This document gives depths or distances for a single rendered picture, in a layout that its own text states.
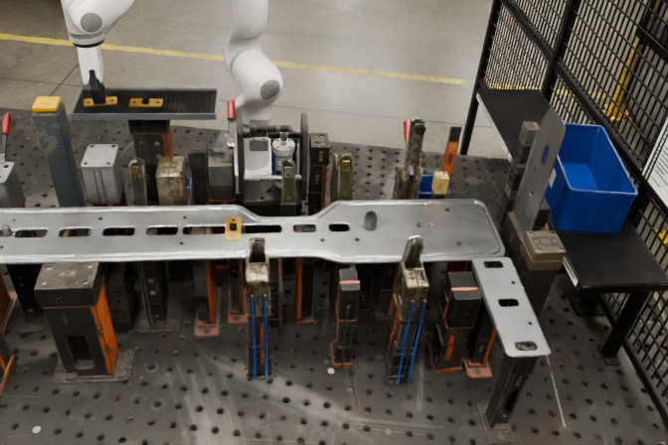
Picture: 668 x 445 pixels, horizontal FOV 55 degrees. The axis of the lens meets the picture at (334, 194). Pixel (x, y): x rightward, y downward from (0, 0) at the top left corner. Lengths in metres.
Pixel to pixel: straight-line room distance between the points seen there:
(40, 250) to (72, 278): 0.16
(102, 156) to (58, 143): 0.22
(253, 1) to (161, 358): 0.97
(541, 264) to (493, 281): 0.13
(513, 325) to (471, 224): 0.33
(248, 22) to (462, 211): 0.78
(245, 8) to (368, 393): 1.06
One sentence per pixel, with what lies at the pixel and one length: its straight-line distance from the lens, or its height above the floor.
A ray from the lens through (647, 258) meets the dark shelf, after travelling 1.71.
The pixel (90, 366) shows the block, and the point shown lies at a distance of 1.70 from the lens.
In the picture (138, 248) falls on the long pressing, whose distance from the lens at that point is 1.57.
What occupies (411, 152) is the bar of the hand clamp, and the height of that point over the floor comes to 1.13.
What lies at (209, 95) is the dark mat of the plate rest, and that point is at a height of 1.16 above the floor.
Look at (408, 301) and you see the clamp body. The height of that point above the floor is 1.00.
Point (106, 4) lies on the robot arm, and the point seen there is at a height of 1.47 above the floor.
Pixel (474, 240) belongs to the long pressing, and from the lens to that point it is 1.63.
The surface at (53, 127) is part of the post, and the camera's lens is 1.85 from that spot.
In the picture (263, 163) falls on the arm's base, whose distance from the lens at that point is 2.13.
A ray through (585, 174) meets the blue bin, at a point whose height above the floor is 1.03.
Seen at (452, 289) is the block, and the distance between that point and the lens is 1.52.
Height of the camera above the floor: 2.06
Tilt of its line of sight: 39 degrees down
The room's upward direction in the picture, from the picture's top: 4 degrees clockwise
